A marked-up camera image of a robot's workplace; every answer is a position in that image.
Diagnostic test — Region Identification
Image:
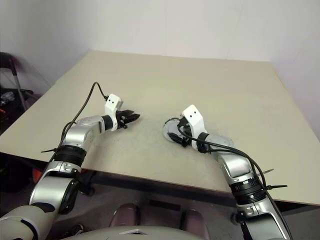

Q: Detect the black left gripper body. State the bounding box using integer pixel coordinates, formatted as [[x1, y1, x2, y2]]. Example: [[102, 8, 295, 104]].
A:
[[116, 109, 129, 131]]

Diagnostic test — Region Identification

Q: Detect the dark maroon rounded shape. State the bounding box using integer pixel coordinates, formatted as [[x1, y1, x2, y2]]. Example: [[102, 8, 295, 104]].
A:
[[109, 202, 141, 228], [179, 208, 210, 234]]

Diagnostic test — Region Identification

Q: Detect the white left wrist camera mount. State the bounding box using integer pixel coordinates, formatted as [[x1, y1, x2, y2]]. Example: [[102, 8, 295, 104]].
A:
[[103, 93, 125, 132]]

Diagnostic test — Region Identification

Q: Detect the silver metal disc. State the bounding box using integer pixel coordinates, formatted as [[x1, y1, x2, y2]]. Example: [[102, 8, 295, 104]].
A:
[[162, 117, 185, 141]]

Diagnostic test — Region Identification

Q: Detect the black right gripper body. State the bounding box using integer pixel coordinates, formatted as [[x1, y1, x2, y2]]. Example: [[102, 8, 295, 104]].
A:
[[180, 122, 195, 149]]

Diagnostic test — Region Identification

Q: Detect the grey crumpled object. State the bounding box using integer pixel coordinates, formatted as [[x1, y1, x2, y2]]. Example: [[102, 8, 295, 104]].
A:
[[0, 91, 15, 102]]

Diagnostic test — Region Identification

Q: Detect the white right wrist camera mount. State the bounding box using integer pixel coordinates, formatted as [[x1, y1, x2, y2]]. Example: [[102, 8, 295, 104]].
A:
[[181, 104, 209, 152]]

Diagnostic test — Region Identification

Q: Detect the grey robot torso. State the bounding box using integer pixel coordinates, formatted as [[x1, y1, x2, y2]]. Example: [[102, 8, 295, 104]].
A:
[[59, 225, 201, 240]]

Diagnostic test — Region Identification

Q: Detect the grey metal stand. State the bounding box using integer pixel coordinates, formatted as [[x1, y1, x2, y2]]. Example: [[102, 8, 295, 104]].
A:
[[0, 51, 34, 111]]

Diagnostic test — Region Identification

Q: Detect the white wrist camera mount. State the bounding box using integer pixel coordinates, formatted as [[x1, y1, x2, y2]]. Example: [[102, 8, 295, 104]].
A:
[[181, 104, 209, 152], [103, 93, 125, 132]]

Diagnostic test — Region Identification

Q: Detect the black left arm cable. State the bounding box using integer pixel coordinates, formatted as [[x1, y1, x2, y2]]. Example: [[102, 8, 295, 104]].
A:
[[51, 81, 109, 161]]

